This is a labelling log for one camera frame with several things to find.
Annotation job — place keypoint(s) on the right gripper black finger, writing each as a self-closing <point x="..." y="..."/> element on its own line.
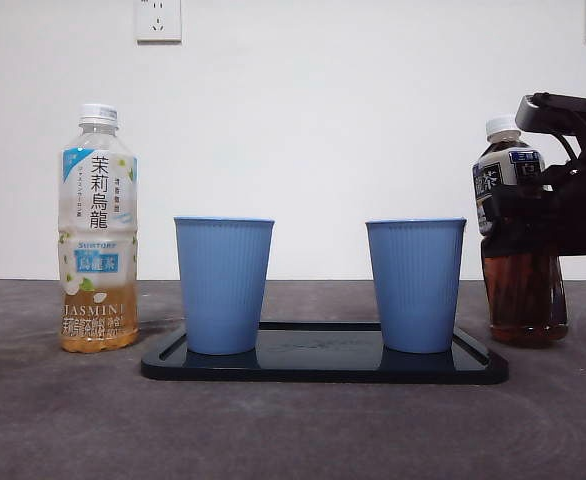
<point x="523" y="210"/>

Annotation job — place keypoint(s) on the dark oolong tea bottle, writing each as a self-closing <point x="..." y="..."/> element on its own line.
<point x="523" y="300"/>

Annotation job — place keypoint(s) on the jasmine oolong tea bottle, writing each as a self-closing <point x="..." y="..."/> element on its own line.
<point x="98" y="200"/>

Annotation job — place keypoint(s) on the blue ribbed plastic cup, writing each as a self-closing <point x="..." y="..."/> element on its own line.
<point x="223" y="285"/>
<point x="415" y="285"/>

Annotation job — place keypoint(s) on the dark teal plastic tray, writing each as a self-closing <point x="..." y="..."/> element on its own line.
<point x="323" y="370"/>

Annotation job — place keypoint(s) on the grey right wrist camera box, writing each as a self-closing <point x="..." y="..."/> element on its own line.
<point x="528" y="115"/>

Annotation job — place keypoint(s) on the white wall socket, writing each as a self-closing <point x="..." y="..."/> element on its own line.
<point x="158" y="22"/>

